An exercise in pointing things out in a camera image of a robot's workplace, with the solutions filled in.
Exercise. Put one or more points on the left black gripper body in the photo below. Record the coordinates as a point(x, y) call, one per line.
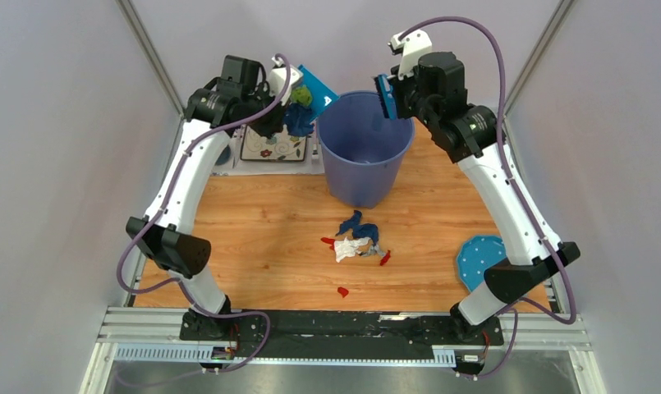
point(267, 124)

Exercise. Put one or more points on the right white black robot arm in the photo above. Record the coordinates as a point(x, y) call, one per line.
point(433, 91)

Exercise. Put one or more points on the patterned white placemat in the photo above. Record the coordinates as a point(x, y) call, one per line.
point(238, 167)

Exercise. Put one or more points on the white paper scrap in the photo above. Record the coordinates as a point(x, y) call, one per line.
point(348, 248)

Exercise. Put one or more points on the dark blue paper scrap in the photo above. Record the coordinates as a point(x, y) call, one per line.
point(298, 120)
point(359, 229)

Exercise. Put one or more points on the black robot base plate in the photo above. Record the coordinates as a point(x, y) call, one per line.
point(344, 335)

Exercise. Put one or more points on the red paper scrap front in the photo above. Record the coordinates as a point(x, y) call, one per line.
point(342, 291)

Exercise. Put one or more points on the square floral ceramic plate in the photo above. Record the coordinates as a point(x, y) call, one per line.
point(280, 147)

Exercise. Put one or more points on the blue dotted plate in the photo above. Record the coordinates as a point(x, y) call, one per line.
point(476, 255)

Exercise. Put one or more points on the dark blue ceramic mug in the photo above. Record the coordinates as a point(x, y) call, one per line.
point(224, 157)

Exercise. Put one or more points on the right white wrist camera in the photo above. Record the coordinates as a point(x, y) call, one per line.
point(411, 49)

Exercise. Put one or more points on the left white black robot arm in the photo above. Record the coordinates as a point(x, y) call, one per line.
point(244, 94)

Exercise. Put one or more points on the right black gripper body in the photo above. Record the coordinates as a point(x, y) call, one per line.
point(408, 103)

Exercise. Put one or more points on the red paper scrap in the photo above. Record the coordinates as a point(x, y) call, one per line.
point(342, 291)
point(329, 241)
point(385, 258)

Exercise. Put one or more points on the blue plastic dustpan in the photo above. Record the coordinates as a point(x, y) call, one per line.
point(322, 96)

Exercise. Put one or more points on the blue plastic waste bin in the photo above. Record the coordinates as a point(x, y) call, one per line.
point(361, 149)

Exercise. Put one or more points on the blue hand brush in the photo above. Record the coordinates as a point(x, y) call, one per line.
point(386, 97)

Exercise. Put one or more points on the green paper scrap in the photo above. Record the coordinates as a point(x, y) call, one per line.
point(302, 96)

